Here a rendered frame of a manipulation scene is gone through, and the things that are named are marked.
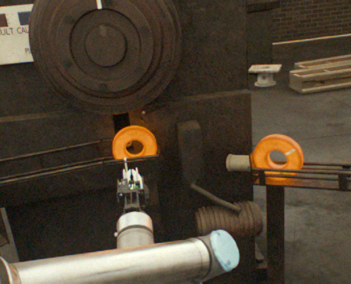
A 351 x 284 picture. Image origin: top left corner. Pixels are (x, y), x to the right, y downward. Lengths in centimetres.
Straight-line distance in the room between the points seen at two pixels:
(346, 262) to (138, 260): 147
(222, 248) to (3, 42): 100
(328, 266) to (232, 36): 114
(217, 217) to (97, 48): 67
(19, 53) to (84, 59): 31
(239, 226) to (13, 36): 99
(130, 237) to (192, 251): 18
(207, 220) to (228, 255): 48
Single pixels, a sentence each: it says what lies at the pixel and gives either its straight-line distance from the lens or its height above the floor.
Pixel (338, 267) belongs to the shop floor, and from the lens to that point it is 210.
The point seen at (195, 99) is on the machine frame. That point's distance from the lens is 150.
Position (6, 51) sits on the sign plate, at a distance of 154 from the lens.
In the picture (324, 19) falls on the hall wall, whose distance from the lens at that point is 820.
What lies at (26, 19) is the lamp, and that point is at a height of 120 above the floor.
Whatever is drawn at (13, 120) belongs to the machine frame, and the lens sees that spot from 156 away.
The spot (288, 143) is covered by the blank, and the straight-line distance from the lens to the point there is 135.
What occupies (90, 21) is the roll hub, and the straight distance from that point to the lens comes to 127.
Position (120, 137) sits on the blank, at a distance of 144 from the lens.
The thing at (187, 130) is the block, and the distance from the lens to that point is 142.
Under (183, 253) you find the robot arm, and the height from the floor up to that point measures 76.
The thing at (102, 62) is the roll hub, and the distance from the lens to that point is 126.
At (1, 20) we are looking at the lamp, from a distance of 153.
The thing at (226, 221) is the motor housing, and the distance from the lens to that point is 143.
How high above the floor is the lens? 128
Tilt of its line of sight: 22 degrees down
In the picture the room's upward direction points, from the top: 6 degrees counter-clockwise
